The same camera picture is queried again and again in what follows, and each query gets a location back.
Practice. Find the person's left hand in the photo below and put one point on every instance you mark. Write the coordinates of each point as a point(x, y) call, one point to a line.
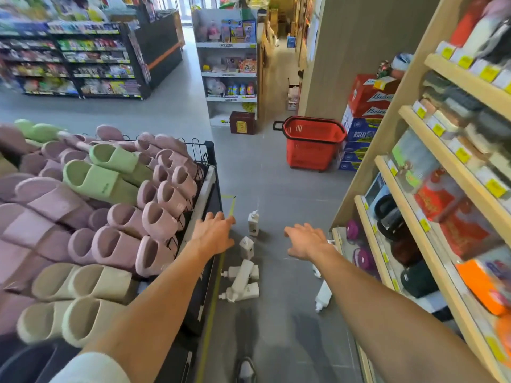
point(211, 235)

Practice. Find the person's right hand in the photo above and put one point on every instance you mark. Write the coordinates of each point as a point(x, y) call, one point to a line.
point(309, 243)

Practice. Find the person's right thumb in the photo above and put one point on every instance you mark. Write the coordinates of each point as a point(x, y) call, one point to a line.
point(291, 231)

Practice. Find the person's left thumb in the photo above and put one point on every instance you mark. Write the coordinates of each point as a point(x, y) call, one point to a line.
point(229, 221)

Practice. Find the person's left forearm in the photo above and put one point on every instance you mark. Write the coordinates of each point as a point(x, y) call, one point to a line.
point(159, 307)

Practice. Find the person's right forearm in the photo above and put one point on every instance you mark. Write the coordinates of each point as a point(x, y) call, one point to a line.
point(379, 315)

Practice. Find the white pump bottle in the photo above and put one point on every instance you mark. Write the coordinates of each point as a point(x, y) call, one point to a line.
point(323, 297)
point(316, 272)
point(243, 277)
point(252, 292)
point(253, 225)
point(246, 249)
point(233, 272)

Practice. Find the purple round container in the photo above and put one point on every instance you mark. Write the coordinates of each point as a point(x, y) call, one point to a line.
point(365, 260)
point(353, 230)

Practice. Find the red plastic shopping basket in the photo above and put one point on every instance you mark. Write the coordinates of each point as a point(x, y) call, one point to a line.
point(311, 155)

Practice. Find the light wooden shelf unit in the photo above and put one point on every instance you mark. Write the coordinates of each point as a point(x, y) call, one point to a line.
point(365, 183)

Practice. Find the stack of flat blue cartons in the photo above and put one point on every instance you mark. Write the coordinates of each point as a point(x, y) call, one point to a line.
point(351, 155)

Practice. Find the black kettle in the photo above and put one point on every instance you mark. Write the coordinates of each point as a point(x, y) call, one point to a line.
point(388, 217)

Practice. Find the dark brown wooden box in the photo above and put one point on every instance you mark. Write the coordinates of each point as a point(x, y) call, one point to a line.
point(242, 123)

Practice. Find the dark brown mug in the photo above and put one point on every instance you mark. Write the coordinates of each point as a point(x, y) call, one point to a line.
point(406, 253)

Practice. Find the large blue beverage carton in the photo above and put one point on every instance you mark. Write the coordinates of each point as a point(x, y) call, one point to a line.
point(361, 131)

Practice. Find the row of colourful toy eggs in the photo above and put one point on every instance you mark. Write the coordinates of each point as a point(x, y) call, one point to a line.
point(240, 90)

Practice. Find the open cardboard carton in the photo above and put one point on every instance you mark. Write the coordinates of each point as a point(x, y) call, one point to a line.
point(294, 97)

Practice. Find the pink plush toy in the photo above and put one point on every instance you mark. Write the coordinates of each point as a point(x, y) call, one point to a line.
point(215, 87)

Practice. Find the dark green mug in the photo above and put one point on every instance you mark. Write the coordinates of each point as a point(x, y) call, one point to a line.
point(419, 279)

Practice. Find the red beer carton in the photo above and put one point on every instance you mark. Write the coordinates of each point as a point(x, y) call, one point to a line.
point(365, 111)
point(365, 89)

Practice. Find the pile of foam slippers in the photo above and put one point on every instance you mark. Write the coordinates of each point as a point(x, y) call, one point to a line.
point(88, 219)

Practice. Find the clear plastic packaged item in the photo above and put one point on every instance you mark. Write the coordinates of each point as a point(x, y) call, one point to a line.
point(415, 159)

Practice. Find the person's grey shoe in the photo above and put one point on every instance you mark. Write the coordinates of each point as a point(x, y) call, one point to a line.
point(245, 371)

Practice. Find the red patterned packet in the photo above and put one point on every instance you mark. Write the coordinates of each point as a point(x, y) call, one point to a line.
point(443, 203)

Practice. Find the white toy display shelf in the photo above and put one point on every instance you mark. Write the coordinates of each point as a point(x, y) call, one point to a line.
point(225, 45)

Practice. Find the row of yellow price tags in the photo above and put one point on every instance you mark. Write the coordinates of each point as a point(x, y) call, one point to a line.
point(463, 155)

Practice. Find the small blue box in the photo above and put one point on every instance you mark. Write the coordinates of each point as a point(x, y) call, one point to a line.
point(291, 41)

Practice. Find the row of boxed toys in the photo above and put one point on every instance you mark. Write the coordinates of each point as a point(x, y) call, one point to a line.
point(238, 31)

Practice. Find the orange packet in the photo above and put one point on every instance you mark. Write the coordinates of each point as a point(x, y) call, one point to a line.
point(479, 283)

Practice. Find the white sleeve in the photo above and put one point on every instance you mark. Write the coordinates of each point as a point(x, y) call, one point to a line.
point(90, 368)

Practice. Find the row of folded grey towels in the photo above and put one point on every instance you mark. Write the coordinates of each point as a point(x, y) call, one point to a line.
point(459, 99)

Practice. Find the black store shelving with goods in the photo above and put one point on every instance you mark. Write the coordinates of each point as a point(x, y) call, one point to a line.
point(72, 59)

